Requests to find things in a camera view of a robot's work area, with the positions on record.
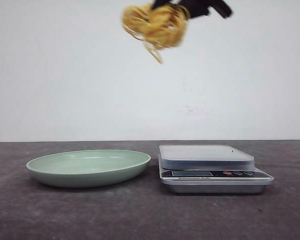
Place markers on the silver digital kitchen scale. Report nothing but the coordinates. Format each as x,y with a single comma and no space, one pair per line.
210,169

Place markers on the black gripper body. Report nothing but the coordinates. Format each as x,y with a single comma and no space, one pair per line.
198,8

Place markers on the yellow vermicelli noodle nest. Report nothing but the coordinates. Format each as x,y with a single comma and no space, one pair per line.
160,28

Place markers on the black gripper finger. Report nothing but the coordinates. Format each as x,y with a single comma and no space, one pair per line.
159,3

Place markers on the light green round plate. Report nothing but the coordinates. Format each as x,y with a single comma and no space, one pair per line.
88,168

